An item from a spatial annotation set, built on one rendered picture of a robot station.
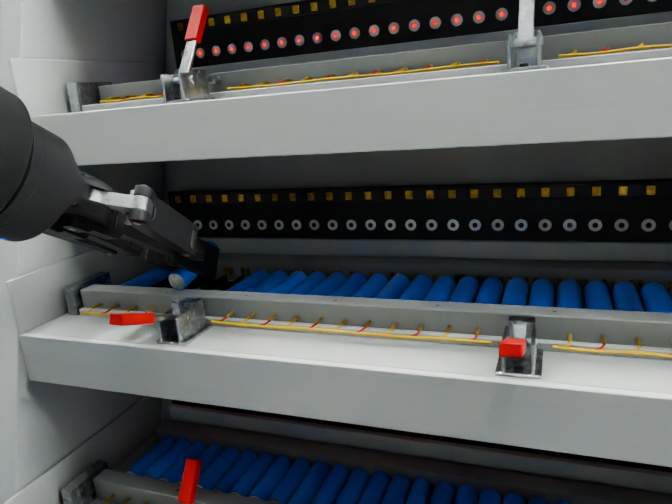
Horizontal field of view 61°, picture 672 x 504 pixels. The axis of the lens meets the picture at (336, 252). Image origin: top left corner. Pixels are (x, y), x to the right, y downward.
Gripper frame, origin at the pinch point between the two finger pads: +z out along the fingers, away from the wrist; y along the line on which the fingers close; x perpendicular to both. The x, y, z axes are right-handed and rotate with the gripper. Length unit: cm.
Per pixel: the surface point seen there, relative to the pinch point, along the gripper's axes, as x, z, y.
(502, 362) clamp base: 7.7, -4.1, -28.7
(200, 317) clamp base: 5.8, -1.2, -3.9
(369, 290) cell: 1.9, 3.9, -16.9
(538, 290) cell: 1.2, 4.9, -30.6
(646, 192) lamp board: -8.1, 8.0, -38.7
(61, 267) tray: 1.9, -1.2, 12.6
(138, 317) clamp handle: 7.0, -8.5, -3.6
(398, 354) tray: 7.6, -2.0, -21.4
